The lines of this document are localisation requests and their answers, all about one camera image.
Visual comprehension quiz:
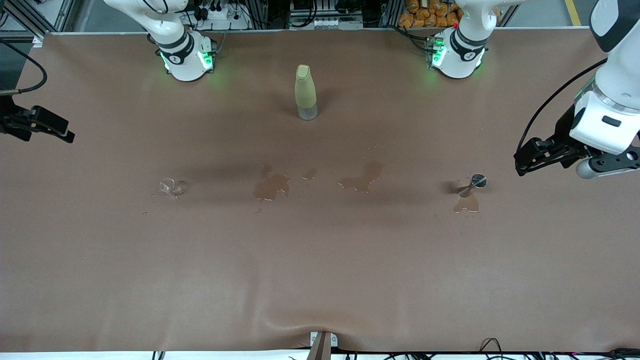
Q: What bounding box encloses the steel double cone jigger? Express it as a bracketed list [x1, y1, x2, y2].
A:
[457, 173, 488, 197]

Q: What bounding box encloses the clear glass measuring cup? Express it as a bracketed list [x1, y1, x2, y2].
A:
[158, 177, 185, 198]

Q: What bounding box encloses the orange snack packets pile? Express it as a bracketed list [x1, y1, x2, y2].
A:
[398, 0, 463, 28]

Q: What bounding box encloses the white power strip with plugs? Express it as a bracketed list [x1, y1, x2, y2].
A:
[192, 0, 251, 32]

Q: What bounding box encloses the large brown liquid puddle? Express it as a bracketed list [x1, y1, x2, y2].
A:
[253, 163, 291, 202]

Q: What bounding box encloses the yellow-green bottle with clear base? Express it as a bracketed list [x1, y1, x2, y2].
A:
[294, 64, 319, 121]

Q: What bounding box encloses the brown table mat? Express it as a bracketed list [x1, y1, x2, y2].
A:
[0, 27, 640, 353]

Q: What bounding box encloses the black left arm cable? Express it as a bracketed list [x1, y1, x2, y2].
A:
[517, 58, 608, 153]

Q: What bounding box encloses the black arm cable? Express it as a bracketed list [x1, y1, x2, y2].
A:
[517, 58, 608, 153]
[0, 39, 49, 96]

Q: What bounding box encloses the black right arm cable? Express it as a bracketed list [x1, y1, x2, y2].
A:
[0, 39, 49, 96]

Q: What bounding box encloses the aluminium frame profile structure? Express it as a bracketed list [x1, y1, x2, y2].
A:
[0, 0, 76, 48]

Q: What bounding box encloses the black cable loop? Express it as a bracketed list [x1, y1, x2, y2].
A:
[478, 338, 504, 360]

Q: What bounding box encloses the metal table clamp bracket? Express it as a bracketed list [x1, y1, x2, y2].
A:
[310, 331, 339, 360]

